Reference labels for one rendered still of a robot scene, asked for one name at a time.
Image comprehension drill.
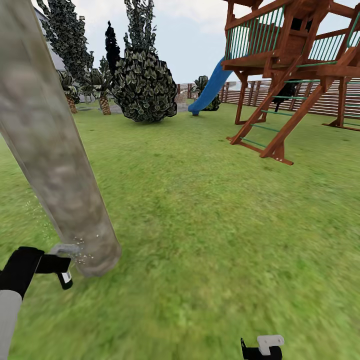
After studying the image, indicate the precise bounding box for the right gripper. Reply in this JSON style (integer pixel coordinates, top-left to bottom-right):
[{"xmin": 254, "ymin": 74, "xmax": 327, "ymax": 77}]
[{"xmin": 242, "ymin": 345, "xmax": 282, "ymax": 360}]

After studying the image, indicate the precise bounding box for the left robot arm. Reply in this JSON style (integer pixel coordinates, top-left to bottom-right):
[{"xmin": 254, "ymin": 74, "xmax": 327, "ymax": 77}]
[{"xmin": 0, "ymin": 242, "xmax": 79, "ymax": 360}]

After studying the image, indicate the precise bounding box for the pesticide atomizer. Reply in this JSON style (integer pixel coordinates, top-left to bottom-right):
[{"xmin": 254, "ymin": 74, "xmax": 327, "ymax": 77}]
[{"xmin": 57, "ymin": 270, "xmax": 73, "ymax": 291}]

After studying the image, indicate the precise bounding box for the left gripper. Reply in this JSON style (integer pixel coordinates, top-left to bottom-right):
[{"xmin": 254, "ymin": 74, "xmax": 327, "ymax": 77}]
[{"xmin": 41, "ymin": 255, "xmax": 72, "ymax": 274}]

